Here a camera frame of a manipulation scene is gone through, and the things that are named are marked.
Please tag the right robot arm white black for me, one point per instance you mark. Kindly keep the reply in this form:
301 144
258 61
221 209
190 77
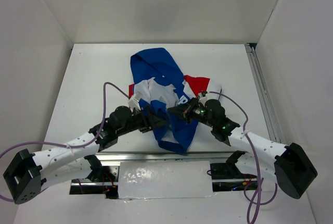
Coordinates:
286 165

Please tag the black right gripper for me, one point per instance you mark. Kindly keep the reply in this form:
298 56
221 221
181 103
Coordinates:
185 111

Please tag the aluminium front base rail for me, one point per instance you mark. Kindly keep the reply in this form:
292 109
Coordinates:
161 156

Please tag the blue white red jacket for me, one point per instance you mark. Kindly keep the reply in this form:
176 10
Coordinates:
162 85

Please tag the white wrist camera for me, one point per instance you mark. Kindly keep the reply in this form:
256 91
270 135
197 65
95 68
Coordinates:
134 101
202 97

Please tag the aluminium side rail frame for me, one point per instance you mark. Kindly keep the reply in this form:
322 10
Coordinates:
265 99

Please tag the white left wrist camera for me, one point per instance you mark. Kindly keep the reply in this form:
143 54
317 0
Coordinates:
134 101

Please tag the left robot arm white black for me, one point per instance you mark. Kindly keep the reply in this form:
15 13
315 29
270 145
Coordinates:
29 174

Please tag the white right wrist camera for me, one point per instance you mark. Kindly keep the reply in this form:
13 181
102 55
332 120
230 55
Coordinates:
202 97

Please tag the white foil covered panel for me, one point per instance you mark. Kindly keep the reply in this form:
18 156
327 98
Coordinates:
168 179

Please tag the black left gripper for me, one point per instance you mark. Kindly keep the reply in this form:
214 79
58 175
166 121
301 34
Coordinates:
148 123

